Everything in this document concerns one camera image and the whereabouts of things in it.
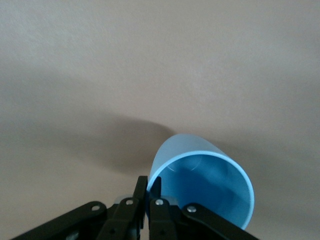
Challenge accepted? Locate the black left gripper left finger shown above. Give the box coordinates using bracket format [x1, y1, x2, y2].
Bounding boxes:
[9, 175, 149, 240]

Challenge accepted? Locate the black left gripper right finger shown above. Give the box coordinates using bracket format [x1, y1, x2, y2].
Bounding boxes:
[148, 176, 258, 240]

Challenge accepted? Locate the light blue plastic cup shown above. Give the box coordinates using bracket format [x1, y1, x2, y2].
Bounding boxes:
[146, 133, 256, 231]

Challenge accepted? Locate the brown table cover mat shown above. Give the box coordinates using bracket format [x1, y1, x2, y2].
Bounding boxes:
[0, 0, 320, 240]

